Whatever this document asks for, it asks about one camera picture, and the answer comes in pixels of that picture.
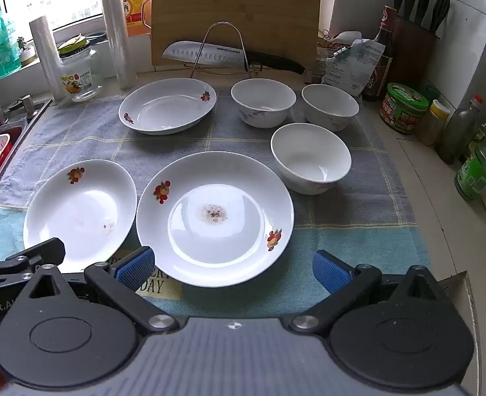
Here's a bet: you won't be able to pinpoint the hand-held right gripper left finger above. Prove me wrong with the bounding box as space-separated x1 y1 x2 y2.
28 246 179 336

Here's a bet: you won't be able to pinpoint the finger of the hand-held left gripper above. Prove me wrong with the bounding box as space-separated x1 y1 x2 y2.
0 237 66 287

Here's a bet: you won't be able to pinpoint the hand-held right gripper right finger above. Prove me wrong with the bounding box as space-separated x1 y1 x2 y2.
288 250 438 335

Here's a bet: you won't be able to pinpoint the white fruit-print plate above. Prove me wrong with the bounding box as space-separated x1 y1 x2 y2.
118 78 218 135
23 159 138 273
136 151 295 287

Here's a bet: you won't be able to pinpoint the white floral bowl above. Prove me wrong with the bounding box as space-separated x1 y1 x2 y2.
230 78 297 128
301 84 360 133
270 123 353 195

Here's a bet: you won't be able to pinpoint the teal towel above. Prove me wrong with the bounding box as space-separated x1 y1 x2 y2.
0 206 431 298

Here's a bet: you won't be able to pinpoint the steel sink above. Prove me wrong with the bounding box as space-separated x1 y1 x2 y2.
0 97 54 217

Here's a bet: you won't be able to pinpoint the grey checked towel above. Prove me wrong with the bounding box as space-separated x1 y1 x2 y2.
0 91 417 227

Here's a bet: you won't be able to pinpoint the metal sink fitting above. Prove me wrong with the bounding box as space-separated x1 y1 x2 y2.
7 94 37 118

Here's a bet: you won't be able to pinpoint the glass jar with green lid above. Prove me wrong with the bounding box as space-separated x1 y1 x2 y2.
58 35 103 103

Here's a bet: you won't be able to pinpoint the green plastic bottle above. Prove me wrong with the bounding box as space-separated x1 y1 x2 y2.
454 132 486 202

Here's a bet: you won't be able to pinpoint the green lidded jar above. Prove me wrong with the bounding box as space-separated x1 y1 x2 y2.
380 82 429 135

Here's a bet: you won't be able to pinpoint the yellow-lid spice jar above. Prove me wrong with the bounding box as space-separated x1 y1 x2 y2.
417 99 451 147

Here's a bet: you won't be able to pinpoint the small potted plant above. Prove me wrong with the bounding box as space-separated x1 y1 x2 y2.
16 36 35 66

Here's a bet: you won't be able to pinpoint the short plastic wrap roll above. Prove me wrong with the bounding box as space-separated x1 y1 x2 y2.
29 16 68 102

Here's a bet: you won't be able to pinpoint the green dish soap bottle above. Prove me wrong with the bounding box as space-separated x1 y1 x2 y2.
0 2 21 77

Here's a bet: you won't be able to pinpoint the glass bottle with red cap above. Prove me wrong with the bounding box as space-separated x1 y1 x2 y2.
437 95 485 166

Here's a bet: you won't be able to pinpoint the white plastic packet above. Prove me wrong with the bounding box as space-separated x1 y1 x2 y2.
325 39 386 97

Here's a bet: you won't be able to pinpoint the tall plastic wrap roll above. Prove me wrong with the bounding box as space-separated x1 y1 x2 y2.
98 0 138 90

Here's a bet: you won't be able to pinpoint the wooden knife block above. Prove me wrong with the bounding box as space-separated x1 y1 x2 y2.
391 14 439 91

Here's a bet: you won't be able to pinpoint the dark sauce bottle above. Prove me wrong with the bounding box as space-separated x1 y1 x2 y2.
362 6 398 102

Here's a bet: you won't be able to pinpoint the orange cooking oil bottle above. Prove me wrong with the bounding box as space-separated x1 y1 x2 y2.
119 0 155 38

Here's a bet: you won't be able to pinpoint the bamboo cutting board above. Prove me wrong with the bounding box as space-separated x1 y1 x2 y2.
150 0 323 76

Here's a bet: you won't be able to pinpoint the black kitchen scissors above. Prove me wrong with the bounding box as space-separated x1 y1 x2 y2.
429 0 450 36

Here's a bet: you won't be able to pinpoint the black-handled kitchen knife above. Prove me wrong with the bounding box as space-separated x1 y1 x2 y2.
162 40 306 76

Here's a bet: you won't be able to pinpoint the metal wire rack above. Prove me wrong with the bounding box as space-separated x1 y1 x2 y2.
189 22 254 79

